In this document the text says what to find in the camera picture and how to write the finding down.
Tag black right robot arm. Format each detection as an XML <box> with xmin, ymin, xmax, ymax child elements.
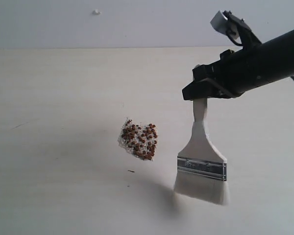
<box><xmin>182</xmin><ymin>30</ymin><xmax>294</xmax><ymax>100</ymax></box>

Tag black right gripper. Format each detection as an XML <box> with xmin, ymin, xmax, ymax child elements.
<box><xmin>182</xmin><ymin>48</ymin><xmax>257</xmax><ymax>100</ymax></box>

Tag white paint brush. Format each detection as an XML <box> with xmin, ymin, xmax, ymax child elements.
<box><xmin>174</xmin><ymin>98</ymin><xmax>229</xmax><ymax>206</ymax></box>

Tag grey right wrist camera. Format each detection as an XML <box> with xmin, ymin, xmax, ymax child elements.
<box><xmin>210</xmin><ymin>10</ymin><xmax>240</xmax><ymax>40</ymax></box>

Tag pile of brown beans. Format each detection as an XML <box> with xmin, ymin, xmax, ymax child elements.
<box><xmin>118</xmin><ymin>118</ymin><xmax>158</xmax><ymax>161</ymax></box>

